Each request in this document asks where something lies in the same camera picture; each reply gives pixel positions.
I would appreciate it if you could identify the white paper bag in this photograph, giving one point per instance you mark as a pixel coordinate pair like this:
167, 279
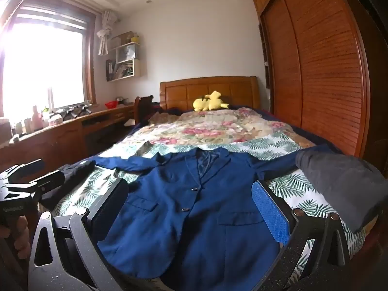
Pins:
129, 51

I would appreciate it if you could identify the white paper sheet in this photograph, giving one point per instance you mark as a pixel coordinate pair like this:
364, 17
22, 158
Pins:
128, 122

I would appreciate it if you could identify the window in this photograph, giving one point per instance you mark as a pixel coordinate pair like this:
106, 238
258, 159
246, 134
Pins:
39, 63

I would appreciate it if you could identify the yellow plush toy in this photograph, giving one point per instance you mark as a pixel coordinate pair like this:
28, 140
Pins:
209, 103

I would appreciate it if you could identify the wooden bed headboard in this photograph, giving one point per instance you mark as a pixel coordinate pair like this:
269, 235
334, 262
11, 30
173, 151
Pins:
182, 92

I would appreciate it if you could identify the leaf print bedsheet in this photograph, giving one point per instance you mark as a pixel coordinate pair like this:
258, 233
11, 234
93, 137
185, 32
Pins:
291, 188

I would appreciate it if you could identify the wooden wardrobe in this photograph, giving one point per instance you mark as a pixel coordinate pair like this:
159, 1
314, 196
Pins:
327, 66

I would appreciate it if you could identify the wooden desk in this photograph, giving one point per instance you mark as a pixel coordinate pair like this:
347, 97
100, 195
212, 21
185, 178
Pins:
60, 142

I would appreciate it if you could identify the dark metal tool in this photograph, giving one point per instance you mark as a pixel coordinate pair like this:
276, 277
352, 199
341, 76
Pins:
75, 111

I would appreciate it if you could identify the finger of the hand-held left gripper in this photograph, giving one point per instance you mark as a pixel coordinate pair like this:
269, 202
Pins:
27, 169
50, 182

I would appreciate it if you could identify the brown cardboard box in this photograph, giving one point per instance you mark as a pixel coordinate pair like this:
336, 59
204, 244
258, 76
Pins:
121, 38

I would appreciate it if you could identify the black garment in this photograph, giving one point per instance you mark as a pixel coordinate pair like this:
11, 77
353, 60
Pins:
69, 175

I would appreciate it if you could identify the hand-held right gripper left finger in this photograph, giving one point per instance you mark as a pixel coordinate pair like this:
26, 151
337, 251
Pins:
109, 209

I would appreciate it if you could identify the white wall shelf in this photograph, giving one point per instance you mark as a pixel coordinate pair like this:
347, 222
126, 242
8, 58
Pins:
136, 66

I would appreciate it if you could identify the blue blazer jacket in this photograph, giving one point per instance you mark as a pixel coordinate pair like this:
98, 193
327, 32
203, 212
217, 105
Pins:
188, 230

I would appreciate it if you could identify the person's left hand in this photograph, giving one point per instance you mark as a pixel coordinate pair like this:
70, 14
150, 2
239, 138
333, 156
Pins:
21, 236

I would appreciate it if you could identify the tied white curtain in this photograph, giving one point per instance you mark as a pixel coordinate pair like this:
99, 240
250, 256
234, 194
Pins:
104, 35

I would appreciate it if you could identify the row of books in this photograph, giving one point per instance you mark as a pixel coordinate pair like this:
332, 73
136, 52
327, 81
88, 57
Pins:
110, 69

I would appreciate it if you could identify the floral quilt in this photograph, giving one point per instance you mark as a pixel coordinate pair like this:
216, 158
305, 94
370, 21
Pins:
212, 130

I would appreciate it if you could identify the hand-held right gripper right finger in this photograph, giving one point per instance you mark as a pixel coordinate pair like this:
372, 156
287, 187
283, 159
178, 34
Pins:
269, 212

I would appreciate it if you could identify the white container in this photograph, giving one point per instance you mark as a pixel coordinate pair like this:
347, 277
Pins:
54, 120

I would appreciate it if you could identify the grey garment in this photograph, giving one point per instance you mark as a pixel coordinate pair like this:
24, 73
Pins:
339, 182

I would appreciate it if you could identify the wooden chair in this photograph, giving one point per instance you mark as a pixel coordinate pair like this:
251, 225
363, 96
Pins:
145, 109

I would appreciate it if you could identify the metal pot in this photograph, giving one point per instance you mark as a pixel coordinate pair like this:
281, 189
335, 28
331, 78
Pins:
122, 100

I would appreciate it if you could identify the red bowl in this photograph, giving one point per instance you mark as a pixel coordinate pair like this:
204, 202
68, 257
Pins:
111, 105

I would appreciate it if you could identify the pink bottle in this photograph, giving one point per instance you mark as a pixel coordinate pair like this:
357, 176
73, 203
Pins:
36, 118

